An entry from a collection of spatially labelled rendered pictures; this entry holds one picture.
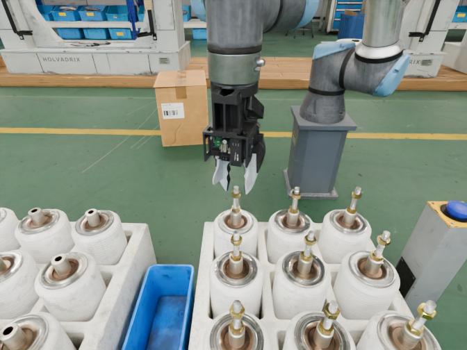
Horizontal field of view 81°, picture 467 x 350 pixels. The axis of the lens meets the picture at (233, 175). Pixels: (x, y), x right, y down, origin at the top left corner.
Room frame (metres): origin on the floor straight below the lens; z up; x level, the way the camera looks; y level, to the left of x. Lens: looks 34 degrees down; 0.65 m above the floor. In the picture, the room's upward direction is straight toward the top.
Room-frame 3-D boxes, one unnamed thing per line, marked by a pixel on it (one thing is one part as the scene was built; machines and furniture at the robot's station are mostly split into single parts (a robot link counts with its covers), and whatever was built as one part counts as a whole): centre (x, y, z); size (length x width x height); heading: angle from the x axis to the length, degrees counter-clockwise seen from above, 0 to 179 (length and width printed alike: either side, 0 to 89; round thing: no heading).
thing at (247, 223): (0.43, -0.01, 0.25); 0.08 x 0.08 x 0.01
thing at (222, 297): (0.31, 0.00, 0.16); 0.10 x 0.10 x 0.18
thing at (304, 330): (0.19, -0.12, 0.25); 0.08 x 0.08 x 0.01
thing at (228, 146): (0.41, 0.00, 0.48); 0.09 x 0.08 x 0.12; 164
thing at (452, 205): (0.38, -0.41, 0.32); 0.04 x 0.04 x 0.02
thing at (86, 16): (5.29, 2.27, 0.36); 0.50 x 0.38 x 0.21; 179
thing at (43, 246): (0.43, 0.41, 0.16); 0.10 x 0.10 x 0.18
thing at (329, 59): (0.90, -0.31, 0.47); 0.13 x 0.12 x 0.14; 45
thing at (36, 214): (0.43, 0.41, 0.26); 0.02 x 0.02 x 0.03
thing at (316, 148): (0.91, -0.30, 0.15); 0.19 x 0.19 x 0.30; 88
